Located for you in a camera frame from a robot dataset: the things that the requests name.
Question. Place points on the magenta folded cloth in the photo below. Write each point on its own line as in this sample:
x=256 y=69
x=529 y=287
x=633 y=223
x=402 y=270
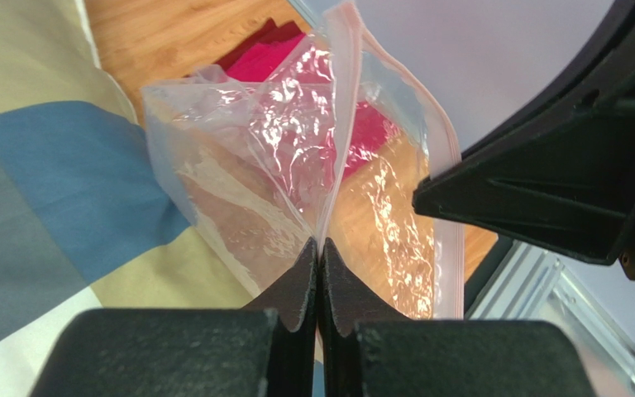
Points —
x=259 y=54

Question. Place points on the striped beige blue pillow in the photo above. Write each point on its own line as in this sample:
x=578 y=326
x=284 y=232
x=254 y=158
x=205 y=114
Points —
x=83 y=222

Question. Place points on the aluminium frame rail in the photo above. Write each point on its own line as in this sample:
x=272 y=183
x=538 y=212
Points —
x=594 y=305

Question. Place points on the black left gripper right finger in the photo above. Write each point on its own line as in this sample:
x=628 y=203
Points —
x=371 y=349

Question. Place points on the clear zip top bag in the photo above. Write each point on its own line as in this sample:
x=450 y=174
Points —
x=329 y=145

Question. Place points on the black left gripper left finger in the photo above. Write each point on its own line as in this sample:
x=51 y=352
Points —
x=265 y=348

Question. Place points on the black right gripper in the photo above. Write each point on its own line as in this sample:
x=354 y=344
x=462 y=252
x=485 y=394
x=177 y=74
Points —
x=608 y=91

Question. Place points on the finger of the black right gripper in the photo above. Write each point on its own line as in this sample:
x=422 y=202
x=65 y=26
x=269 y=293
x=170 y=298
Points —
x=571 y=191

